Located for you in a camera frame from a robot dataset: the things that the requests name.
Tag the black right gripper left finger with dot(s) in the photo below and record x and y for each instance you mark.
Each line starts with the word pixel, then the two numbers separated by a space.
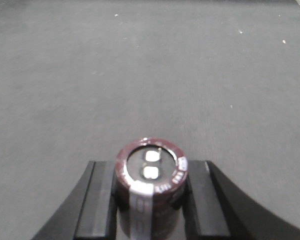
pixel 89 212

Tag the brown cylindrical capacitor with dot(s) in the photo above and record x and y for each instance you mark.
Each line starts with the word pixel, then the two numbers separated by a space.
pixel 150 176

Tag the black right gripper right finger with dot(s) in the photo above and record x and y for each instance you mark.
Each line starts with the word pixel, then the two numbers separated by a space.
pixel 217 209

